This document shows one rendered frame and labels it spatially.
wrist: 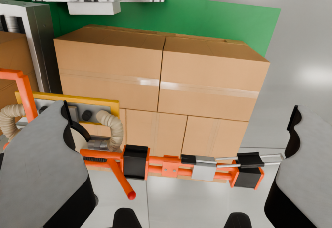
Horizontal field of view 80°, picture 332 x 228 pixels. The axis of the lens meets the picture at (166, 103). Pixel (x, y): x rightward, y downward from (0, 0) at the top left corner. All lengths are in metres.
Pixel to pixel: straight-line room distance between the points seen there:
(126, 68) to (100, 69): 0.15
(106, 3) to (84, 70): 0.67
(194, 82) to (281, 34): 0.91
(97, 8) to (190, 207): 2.68
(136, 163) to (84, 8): 0.49
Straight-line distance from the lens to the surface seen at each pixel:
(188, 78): 1.18
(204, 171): 0.66
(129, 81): 1.21
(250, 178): 0.70
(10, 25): 1.40
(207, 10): 1.65
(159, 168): 0.66
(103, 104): 0.69
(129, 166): 0.65
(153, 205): 2.96
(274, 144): 2.38
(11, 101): 1.25
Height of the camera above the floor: 1.63
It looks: 61 degrees down
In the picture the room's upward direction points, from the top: 175 degrees counter-clockwise
